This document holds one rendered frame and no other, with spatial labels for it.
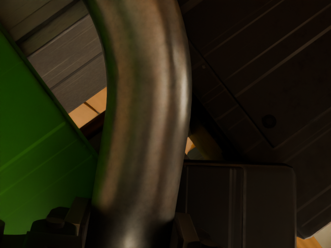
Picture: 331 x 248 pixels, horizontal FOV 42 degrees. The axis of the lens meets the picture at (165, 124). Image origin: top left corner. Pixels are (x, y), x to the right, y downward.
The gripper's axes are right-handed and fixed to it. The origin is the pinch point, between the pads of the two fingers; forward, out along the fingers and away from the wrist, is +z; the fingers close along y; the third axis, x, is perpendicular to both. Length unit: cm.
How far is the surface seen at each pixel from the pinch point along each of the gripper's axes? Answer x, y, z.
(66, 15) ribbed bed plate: 8.1, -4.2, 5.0
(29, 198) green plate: 0.4, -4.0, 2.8
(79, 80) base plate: 7, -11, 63
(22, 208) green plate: 0.0, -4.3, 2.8
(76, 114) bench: -1, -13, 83
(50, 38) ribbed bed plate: 7.0, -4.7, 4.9
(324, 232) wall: -201, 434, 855
